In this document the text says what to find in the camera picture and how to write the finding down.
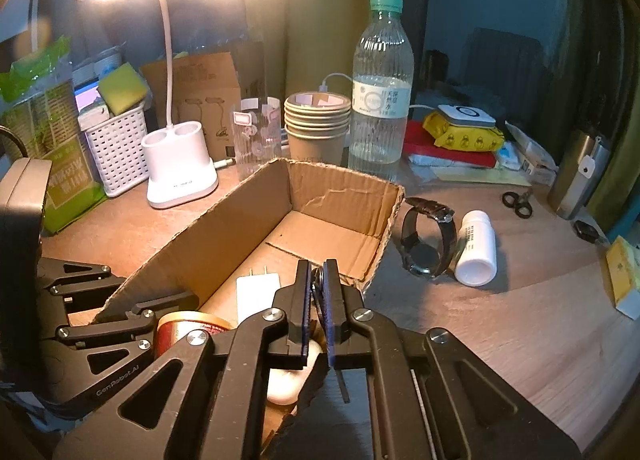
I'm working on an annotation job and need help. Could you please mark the white plastic basket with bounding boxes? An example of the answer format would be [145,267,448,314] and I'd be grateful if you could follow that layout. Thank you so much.
[82,104,149,198]

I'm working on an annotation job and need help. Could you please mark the brown printed carton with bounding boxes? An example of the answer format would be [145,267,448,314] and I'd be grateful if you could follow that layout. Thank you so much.
[140,51,241,163]

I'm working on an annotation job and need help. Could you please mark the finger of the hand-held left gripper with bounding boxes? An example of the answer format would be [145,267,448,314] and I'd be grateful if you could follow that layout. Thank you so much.
[50,312,161,418]
[37,259,201,316]

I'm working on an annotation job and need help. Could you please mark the white charger plug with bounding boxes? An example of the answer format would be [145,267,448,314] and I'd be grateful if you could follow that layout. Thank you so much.
[235,266,281,328]

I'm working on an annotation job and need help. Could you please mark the white power bank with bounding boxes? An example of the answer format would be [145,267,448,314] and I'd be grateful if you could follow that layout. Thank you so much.
[436,104,497,130]

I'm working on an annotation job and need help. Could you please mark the dark chair backrest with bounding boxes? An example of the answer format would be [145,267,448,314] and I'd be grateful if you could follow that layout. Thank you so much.
[462,27,546,91]

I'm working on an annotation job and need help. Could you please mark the stack of paper cups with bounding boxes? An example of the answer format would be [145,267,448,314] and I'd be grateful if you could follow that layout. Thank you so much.
[284,91,352,168]

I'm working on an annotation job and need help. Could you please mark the black wristwatch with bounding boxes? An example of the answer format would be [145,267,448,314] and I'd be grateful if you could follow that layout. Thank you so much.
[400,196,458,280]

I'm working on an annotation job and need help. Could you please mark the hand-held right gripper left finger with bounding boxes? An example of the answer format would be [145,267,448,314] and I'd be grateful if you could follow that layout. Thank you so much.
[52,260,313,460]

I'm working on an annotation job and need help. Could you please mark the yellow tissue pack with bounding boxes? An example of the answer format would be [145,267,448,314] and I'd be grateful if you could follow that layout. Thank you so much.
[422,110,505,153]

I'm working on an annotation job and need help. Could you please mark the red book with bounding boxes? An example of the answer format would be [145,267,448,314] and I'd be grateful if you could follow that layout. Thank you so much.
[402,120,498,166]

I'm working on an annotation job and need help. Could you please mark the clear water bottle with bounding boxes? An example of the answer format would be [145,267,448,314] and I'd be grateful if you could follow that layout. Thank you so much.
[348,0,415,173]

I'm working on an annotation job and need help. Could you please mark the clear glass with stickers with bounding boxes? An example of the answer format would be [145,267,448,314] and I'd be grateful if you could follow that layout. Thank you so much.
[231,96,283,181]

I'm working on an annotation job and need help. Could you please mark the yellow green sponge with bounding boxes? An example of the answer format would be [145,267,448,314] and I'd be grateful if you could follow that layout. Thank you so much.
[97,62,149,116]

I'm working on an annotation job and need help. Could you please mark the black scissors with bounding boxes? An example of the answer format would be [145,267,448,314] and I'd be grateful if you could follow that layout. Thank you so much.
[502,189,535,218]

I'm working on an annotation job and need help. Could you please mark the green snack bag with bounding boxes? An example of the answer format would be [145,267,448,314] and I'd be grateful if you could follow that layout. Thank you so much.
[0,35,108,236]

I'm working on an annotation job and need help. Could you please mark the small blue white box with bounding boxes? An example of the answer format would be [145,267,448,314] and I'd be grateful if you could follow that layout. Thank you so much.
[74,82,111,113]

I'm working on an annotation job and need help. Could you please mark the red and gold tin can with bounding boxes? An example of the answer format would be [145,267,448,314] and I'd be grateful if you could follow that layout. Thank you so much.
[156,311,236,358]

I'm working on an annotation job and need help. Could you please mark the cardboard box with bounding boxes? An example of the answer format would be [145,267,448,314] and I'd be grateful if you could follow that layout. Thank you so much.
[92,157,406,446]

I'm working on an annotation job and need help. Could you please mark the white pill bottle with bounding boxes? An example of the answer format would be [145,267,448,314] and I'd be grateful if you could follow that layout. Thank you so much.
[454,210,497,287]

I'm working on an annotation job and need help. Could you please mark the white earbuds case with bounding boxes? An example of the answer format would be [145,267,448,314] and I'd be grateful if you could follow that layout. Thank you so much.
[266,340,323,406]

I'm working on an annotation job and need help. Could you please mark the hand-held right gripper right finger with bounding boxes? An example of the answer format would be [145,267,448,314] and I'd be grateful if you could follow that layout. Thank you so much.
[322,258,583,460]

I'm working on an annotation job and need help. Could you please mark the white desk lamp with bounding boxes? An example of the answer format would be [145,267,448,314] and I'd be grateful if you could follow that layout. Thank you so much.
[67,0,278,211]

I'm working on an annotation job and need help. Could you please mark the white wipes packet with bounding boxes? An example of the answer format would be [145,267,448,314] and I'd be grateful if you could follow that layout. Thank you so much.
[495,140,531,172]

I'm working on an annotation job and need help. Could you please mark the steel thermos flask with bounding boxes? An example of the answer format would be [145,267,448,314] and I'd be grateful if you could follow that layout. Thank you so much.
[546,127,613,221]

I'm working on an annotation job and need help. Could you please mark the yellow tissue box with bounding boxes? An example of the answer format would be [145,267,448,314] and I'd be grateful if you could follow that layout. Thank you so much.
[606,236,640,317]

